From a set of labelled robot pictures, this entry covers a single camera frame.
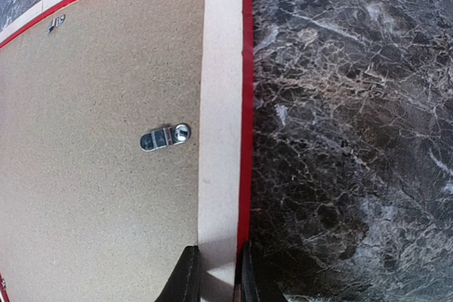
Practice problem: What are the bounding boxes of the red wooden picture frame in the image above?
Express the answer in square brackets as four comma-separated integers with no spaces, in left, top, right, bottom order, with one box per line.
[1,0,245,301]

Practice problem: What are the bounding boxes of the brown backing board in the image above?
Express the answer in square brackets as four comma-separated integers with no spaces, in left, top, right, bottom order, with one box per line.
[1,0,205,301]

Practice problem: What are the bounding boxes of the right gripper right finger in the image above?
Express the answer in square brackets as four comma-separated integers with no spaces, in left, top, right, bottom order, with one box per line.
[233,240,287,302]

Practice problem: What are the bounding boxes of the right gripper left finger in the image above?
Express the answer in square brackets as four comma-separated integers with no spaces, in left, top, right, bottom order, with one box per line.
[155,245,201,302]

